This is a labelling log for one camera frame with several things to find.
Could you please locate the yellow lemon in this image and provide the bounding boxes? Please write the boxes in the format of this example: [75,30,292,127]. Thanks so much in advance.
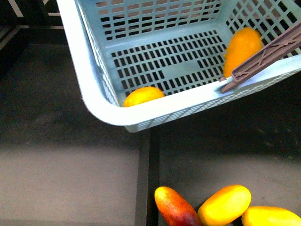
[123,86,165,107]

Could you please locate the light blue plastic basket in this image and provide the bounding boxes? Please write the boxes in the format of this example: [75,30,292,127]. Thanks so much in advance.
[57,0,301,132]

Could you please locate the orange mango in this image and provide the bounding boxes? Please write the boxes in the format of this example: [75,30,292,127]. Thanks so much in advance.
[223,27,263,78]

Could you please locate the red yellow mango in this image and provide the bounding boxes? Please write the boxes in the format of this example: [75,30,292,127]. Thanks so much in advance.
[154,186,202,226]

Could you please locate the yellow mango middle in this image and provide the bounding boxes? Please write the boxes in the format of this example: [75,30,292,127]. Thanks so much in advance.
[198,185,252,226]

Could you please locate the yellow mango right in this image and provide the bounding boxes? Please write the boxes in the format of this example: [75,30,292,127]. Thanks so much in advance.
[241,206,301,226]

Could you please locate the black produce display stand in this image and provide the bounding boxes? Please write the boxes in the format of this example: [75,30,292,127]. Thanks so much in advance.
[0,0,301,226]

